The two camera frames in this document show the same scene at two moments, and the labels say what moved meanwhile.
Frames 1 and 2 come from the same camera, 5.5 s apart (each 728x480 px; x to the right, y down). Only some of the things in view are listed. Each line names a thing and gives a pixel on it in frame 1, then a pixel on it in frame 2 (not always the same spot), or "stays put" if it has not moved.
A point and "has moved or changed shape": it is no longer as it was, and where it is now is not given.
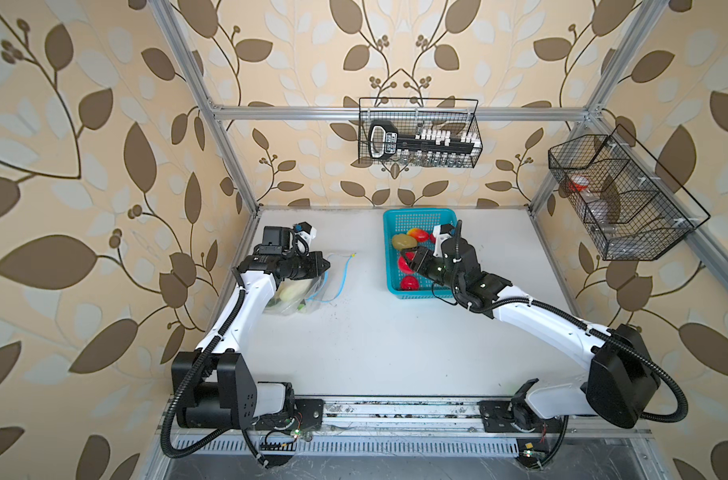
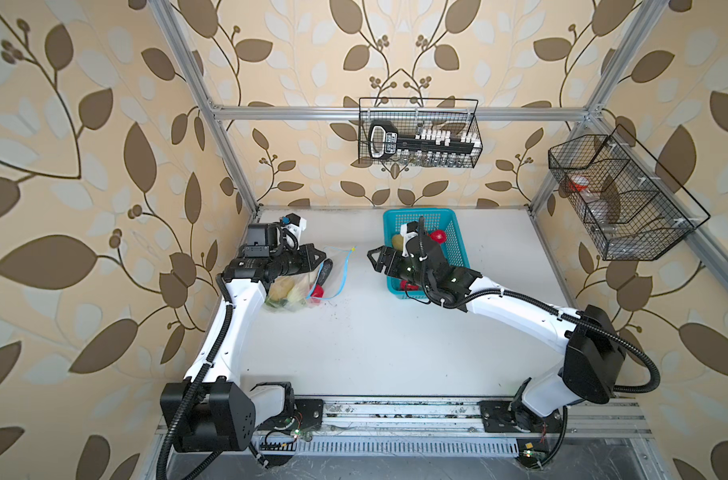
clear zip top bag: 304,295 stays put
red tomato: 409,283 stays put
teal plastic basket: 416,285 stays put
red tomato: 404,266 has moved or changed shape
